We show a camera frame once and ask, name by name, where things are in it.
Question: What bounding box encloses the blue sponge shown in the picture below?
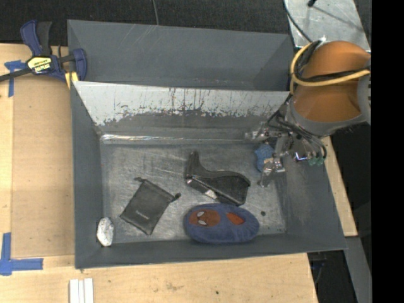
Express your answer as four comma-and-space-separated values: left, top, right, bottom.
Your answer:
254, 143, 275, 173

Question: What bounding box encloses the blue cushion with red face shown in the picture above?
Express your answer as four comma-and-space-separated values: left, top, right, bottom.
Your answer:
182, 203, 261, 244

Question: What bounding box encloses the grey metal bin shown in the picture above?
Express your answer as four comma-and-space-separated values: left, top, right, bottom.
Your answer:
66, 19, 348, 270

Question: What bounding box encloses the white crumpled lump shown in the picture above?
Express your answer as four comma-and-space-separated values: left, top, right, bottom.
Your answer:
96, 217, 115, 247

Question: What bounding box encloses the black drawstring pouch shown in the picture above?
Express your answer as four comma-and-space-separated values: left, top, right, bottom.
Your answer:
119, 177, 182, 236

